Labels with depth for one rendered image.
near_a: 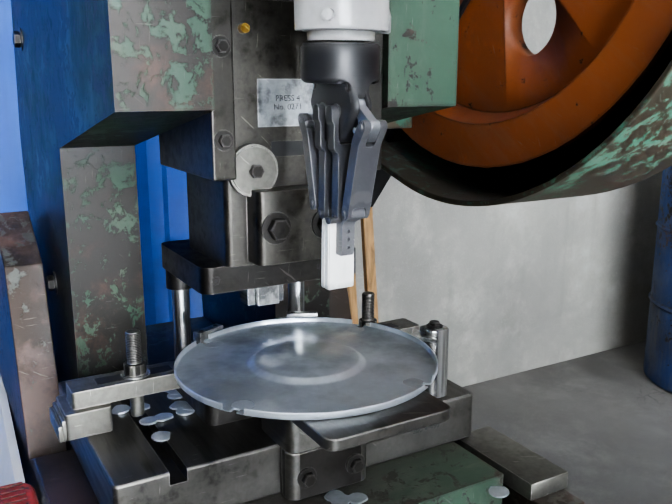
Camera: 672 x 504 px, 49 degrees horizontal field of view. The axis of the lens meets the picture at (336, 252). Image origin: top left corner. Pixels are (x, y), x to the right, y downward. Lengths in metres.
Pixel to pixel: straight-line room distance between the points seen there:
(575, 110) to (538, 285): 2.02
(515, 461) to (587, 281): 2.20
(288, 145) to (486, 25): 0.41
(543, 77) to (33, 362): 0.79
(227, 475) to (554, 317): 2.32
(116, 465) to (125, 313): 0.30
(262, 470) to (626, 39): 0.61
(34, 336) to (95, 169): 0.25
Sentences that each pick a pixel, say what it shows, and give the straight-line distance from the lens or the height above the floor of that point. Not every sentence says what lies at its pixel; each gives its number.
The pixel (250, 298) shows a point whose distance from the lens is 0.90.
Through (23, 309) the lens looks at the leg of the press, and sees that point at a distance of 1.11.
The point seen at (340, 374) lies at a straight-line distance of 0.79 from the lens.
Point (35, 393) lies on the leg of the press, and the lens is 1.11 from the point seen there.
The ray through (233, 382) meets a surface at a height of 0.78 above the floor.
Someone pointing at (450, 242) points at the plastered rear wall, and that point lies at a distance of 2.58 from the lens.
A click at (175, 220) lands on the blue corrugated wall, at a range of 2.06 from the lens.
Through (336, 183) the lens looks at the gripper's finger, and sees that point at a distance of 0.70.
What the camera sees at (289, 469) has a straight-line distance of 0.82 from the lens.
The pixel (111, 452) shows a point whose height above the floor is 0.70.
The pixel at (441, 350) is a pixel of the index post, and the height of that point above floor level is 0.77.
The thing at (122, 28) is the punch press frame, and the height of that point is 1.13.
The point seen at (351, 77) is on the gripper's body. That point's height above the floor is 1.09.
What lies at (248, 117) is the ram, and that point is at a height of 1.05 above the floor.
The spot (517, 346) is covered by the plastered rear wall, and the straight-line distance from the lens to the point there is 2.92.
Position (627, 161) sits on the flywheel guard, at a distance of 0.93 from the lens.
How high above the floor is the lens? 1.08
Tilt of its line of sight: 13 degrees down
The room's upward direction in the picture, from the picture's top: straight up
